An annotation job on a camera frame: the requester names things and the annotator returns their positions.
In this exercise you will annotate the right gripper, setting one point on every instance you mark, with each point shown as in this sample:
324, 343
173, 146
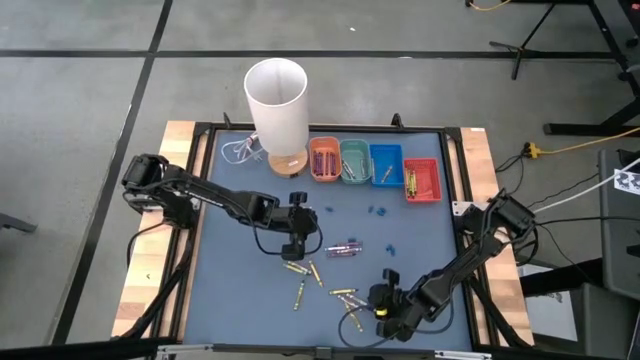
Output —
397, 302

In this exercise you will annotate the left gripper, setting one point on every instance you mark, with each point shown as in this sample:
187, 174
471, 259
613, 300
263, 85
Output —
300, 222

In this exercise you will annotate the yellow-green crayon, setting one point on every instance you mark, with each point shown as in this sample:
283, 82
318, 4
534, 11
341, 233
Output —
294, 269
343, 291
407, 182
299, 295

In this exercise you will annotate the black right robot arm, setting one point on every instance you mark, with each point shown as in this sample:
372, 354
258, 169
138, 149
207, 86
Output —
465, 260

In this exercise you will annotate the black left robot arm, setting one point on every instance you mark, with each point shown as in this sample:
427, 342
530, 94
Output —
215, 195

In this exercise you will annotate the orange plastic bin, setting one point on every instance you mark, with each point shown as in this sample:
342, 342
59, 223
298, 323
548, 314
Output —
324, 145

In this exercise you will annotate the teal plastic bin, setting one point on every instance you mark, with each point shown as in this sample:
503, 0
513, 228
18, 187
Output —
356, 150

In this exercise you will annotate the blue-grey table mat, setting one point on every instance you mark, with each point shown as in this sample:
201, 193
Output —
240, 310

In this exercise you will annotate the blue plastic basket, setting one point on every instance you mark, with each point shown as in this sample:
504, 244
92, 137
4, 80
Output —
385, 155

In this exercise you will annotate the white shade table lamp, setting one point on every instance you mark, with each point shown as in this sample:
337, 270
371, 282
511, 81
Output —
276, 112

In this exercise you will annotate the red plastic basket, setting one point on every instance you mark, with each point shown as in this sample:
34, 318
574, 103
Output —
430, 180

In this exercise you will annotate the white box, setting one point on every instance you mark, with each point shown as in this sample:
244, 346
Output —
550, 312

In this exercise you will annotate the black floor beam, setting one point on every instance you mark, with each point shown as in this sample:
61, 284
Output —
560, 277

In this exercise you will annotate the yellow power strip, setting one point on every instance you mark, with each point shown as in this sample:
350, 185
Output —
531, 149

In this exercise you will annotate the grey box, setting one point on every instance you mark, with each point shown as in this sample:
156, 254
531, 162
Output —
605, 320

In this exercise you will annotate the grey cabinet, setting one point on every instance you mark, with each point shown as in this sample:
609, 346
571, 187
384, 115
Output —
620, 240

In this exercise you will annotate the white marker tag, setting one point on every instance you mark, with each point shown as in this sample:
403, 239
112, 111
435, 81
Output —
627, 181

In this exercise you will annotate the black tripod stand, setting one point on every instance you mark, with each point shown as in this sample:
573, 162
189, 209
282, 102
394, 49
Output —
520, 50

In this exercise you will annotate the black stand foot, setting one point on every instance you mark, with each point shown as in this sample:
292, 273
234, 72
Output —
15, 222

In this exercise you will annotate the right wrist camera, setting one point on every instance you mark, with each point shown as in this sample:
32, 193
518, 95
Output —
389, 331

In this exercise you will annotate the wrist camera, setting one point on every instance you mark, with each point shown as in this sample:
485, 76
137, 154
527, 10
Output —
389, 331
293, 251

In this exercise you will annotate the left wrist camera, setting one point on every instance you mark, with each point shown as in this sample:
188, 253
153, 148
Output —
293, 251

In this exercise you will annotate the silver bracket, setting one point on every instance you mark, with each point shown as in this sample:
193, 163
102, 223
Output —
462, 355
182, 348

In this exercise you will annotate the black table frame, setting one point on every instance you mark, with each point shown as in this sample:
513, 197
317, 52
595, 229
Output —
325, 127

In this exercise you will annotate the black desk frame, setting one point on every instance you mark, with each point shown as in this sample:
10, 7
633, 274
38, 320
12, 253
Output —
575, 129

